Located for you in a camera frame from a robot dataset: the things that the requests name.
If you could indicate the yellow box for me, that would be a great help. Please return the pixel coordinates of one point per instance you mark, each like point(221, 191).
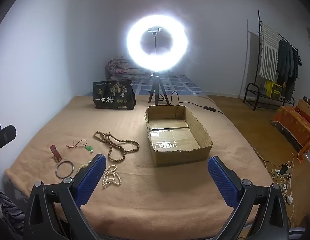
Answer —
point(272, 88)

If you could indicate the black tripod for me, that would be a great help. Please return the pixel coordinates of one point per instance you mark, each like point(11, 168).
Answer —
point(156, 92)

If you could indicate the blue patterned bed sheet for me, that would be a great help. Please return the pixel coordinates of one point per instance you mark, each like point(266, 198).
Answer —
point(180, 85)

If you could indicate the red flat box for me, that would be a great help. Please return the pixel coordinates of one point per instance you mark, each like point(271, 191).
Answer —
point(304, 115)

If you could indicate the folded patterned quilt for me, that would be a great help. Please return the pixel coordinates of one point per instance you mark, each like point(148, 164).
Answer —
point(120, 67)

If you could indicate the dark striped cloth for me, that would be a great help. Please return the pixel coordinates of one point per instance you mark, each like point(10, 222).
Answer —
point(7, 212)

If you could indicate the white power strip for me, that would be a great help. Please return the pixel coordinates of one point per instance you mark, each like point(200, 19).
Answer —
point(278, 173)

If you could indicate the cardboard box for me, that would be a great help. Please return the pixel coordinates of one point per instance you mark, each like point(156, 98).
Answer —
point(180, 158)

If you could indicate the black printed bag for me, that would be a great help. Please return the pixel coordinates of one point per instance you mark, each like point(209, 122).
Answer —
point(112, 97)

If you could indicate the phone holder clamp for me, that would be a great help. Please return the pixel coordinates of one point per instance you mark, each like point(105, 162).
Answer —
point(155, 29)

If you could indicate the dark green hanging jacket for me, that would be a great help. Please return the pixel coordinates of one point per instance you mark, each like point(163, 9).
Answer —
point(284, 57)

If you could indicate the black power adapter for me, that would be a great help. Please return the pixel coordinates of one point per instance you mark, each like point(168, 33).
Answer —
point(284, 168)

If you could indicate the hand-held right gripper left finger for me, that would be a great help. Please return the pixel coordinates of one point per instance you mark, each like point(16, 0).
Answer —
point(92, 180)

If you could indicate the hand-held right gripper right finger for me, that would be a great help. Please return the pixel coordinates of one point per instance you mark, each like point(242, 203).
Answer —
point(222, 182)

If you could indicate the orange covered bench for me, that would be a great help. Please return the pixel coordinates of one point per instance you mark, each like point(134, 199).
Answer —
point(292, 125)

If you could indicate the striped white towel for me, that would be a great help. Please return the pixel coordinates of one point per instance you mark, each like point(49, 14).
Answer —
point(268, 55)

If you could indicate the small red charm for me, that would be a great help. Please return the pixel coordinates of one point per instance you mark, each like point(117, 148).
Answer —
point(54, 151)

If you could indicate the black metal clothes rack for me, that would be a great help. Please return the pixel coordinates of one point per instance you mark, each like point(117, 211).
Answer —
point(256, 75)

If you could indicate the black hanging garment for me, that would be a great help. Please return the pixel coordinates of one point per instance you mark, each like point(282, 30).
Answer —
point(295, 65)

